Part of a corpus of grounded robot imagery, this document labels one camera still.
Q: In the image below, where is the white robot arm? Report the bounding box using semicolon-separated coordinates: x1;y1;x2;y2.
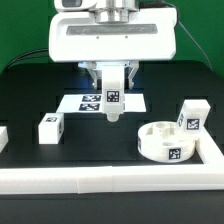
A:
49;0;178;89

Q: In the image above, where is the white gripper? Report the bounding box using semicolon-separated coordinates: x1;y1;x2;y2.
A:
49;8;177;89

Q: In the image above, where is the white U-shaped fence wall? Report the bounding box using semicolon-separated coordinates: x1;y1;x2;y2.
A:
0;131;224;195

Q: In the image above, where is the white marker sheet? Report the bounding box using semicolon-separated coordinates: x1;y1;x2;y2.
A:
56;94;146;114

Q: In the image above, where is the black cable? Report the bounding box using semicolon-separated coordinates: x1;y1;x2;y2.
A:
3;49;50;72

